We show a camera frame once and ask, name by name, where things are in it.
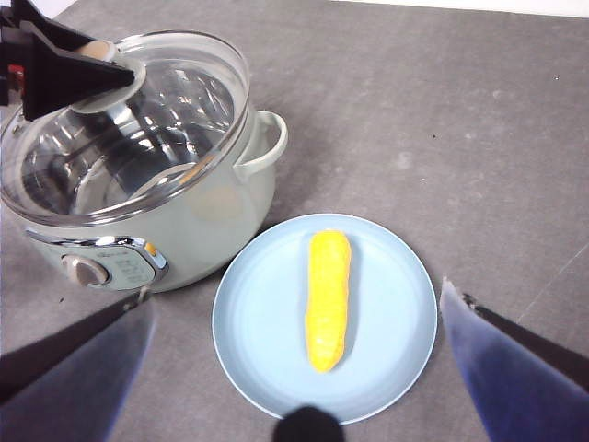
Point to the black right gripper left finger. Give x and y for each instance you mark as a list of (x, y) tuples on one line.
[(64, 387)]

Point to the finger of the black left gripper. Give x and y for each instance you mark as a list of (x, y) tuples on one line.
[(50, 27), (69, 83)]

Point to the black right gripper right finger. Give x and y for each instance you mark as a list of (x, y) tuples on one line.
[(529, 382)]

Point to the glass lid with green knob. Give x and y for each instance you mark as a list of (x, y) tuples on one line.
[(184, 106)]

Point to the yellow corn cob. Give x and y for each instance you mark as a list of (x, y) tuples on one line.
[(326, 299)]

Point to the pale green electric steamer pot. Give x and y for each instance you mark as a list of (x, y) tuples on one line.
[(207, 230)]

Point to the blue round plate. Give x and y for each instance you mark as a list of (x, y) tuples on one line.
[(257, 322)]

